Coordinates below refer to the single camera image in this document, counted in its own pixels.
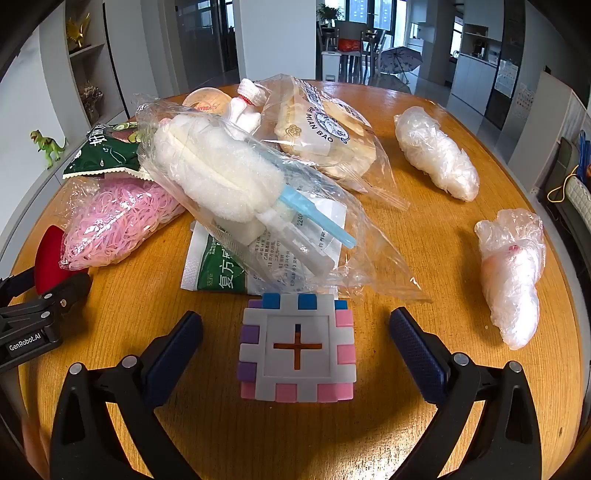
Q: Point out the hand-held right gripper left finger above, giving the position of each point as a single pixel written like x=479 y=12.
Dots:
x=173 y=355

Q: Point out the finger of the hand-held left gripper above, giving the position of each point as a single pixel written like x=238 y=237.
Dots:
x=69 y=290
x=16 y=285

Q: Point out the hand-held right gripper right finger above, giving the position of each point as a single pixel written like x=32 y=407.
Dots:
x=415 y=350

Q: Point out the red velvet box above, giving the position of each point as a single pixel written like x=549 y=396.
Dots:
x=51 y=251

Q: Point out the green and white sachet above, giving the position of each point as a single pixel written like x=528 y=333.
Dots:
x=217 y=272

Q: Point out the pastel foam puzzle cube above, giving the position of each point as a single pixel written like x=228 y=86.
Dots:
x=295 y=369

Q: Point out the corn print paper cup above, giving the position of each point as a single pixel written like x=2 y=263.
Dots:
x=205 y=99

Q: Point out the bag of pink rubber bands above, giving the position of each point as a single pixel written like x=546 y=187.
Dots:
x=115 y=221

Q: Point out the crumpled clear bag pink inside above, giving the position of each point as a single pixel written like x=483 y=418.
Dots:
x=512 y=286

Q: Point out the green snack packet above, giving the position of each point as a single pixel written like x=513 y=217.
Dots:
x=99 y=154

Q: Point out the green toy dinosaur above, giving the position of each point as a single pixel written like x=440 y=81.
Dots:
x=48 y=145

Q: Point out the clear bag with sponge brush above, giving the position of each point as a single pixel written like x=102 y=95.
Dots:
x=286 y=203

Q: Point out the dried flowers in vase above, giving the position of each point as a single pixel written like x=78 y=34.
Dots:
x=91 y=101

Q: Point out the crumpled clear plastic bag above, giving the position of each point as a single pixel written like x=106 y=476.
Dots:
x=434 y=152

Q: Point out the bread in clear bag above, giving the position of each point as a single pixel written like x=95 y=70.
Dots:
x=318 y=134

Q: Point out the white shelf unit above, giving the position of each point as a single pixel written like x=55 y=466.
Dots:
x=111 y=55

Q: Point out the gold trophy figure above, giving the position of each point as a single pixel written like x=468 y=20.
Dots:
x=78 y=30

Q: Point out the white board panel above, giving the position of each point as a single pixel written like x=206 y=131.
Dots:
x=547 y=124

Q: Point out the white kitchen cabinet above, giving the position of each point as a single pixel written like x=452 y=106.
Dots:
x=475 y=74

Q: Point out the open grey umbrella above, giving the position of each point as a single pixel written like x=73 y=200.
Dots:
x=399 y=60

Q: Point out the small white bin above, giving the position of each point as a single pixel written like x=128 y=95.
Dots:
x=330 y=64

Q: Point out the dining chairs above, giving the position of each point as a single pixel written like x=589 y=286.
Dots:
x=364 y=53

